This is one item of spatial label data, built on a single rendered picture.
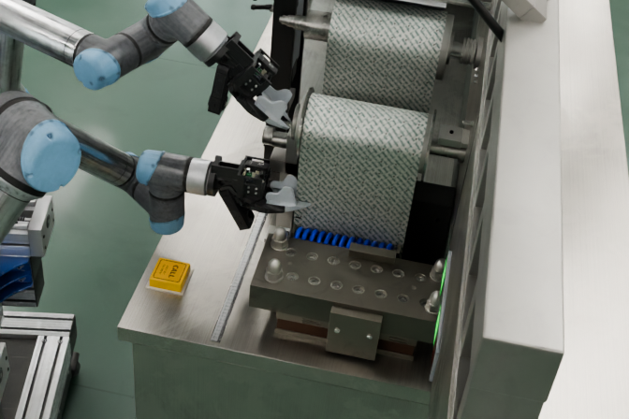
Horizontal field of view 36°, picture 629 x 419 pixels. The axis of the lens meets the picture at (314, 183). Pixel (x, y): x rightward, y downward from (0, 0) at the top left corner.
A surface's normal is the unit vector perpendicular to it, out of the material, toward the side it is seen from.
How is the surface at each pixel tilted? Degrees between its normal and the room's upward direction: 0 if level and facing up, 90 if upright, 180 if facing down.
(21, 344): 0
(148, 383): 90
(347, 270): 0
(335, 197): 90
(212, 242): 0
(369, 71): 92
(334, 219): 90
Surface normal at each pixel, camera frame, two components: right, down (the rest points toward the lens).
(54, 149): 0.72, 0.40
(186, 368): -0.19, 0.59
